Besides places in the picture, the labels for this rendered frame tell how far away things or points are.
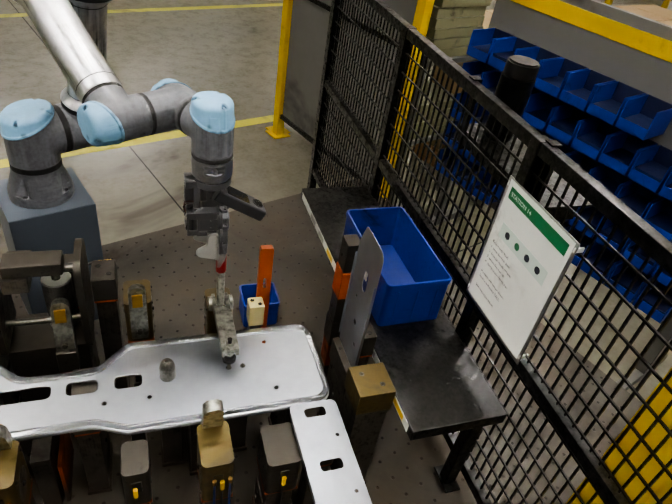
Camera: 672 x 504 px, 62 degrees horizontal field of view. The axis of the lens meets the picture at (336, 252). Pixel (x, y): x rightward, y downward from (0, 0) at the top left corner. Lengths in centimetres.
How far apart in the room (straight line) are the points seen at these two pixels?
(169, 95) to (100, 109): 13
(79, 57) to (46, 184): 51
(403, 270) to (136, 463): 80
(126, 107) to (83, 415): 58
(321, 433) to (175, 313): 78
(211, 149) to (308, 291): 96
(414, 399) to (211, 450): 43
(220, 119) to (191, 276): 99
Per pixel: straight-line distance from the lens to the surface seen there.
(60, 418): 121
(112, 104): 103
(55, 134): 149
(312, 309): 182
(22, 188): 156
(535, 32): 302
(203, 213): 109
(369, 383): 118
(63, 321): 128
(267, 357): 127
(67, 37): 112
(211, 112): 99
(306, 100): 399
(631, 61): 279
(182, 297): 184
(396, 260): 154
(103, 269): 131
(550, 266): 109
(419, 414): 120
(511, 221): 117
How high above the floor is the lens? 196
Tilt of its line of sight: 37 degrees down
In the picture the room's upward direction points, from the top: 10 degrees clockwise
